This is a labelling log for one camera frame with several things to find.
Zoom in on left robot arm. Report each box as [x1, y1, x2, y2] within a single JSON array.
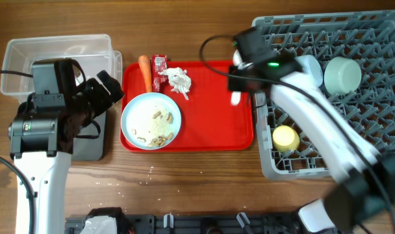
[[8, 58, 124, 233]]

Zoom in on light blue plate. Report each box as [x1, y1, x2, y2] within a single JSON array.
[[121, 92, 182, 150]]

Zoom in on light blue small bowl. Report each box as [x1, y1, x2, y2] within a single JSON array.
[[296, 55, 324, 88]]

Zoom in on white tissue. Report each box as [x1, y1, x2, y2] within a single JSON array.
[[158, 67, 192, 100]]

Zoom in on white plastic spoon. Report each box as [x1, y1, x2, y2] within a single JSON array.
[[231, 49, 242, 106]]

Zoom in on orange carrot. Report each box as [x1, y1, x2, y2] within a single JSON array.
[[138, 55, 153, 92]]

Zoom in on mint green bowl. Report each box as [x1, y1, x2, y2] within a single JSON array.
[[324, 57, 362, 95]]

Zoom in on black waste tray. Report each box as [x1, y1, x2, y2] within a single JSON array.
[[18, 101, 107, 162]]

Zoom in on red serving tray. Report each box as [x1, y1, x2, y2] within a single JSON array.
[[120, 62, 254, 153]]

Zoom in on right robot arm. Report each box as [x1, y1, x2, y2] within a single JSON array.
[[228, 27, 395, 233]]

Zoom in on clear plastic bin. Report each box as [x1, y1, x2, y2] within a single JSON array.
[[0, 33, 123, 105]]

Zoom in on grey dishwasher rack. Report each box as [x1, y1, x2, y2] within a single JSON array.
[[252, 10, 395, 180]]

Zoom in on yellow cup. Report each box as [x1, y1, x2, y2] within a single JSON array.
[[272, 125, 300, 153]]

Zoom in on red snack wrapper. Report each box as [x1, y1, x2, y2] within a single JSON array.
[[150, 55, 168, 92]]

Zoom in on peanuts on plate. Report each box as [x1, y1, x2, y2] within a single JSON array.
[[132, 110, 174, 148]]

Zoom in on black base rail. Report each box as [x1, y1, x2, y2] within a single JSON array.
[[64, 207, 308, 234]]

